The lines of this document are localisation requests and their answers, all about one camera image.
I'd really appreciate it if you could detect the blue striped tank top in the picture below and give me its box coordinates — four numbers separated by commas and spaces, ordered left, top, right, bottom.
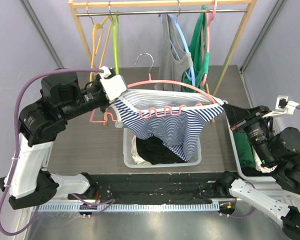
113, 101, 224, 162

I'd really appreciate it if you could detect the black tank top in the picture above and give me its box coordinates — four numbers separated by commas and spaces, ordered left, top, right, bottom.
135, 136, 185, 165

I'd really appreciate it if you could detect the white tank top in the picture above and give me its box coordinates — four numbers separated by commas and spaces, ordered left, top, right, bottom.
131, 135, 151, 165

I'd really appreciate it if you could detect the yellow plastic hanger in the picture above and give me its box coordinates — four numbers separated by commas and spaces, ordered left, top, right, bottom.
85, 1, 113, 73

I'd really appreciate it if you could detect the lime green hanger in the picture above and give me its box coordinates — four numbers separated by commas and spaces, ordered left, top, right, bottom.
108, 1, 120, 74

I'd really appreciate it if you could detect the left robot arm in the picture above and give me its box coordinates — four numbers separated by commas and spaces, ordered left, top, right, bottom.
0, 66, 116, 210

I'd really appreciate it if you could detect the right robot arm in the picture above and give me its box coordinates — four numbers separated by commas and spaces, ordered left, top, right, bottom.
215, 103, 300, 240

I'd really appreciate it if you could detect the green tank top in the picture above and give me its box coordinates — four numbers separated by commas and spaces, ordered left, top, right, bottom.
188, 13, 210, 88

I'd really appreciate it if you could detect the grey tank top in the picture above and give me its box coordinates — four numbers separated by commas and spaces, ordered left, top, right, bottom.
158, 14, 193, 85

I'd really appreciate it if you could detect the pink hanger with green top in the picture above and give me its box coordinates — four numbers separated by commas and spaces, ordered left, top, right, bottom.
200, 0, 218, 87

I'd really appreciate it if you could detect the light blue hanger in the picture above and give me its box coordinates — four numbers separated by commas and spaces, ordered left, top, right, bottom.
167, 0, 196, 87

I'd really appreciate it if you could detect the green cloth in basket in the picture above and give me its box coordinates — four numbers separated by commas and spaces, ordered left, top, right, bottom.
233, 132, 256, 168

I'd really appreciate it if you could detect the white basket right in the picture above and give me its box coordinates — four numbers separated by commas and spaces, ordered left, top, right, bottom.
227, 119, 275, 183

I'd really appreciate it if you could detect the white basket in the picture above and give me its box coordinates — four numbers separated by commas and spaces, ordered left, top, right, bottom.
227, 119, 275, 183
123, 128, 202, 169

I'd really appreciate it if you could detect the white basket centre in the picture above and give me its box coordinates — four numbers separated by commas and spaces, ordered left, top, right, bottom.
123, 128, 202, 169

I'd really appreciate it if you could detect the wooden clothes rack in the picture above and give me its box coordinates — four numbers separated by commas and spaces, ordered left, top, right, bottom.
67, 0, 259, 127

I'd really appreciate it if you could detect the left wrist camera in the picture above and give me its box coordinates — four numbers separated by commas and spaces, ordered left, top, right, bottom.
100, 74, 128, 104

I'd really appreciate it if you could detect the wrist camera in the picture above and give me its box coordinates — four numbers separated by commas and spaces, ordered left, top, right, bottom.
263, 95, 300, 119
100, 74, 128, 104

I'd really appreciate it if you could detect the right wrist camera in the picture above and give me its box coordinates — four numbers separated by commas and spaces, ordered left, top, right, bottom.
263, 95, 300, 119

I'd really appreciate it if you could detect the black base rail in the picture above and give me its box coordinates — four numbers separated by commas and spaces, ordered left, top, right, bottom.
79, 172, 231, 205

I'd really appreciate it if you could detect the white slotted cable duct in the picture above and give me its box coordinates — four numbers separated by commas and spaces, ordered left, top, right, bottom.
38, 201, 220, 213

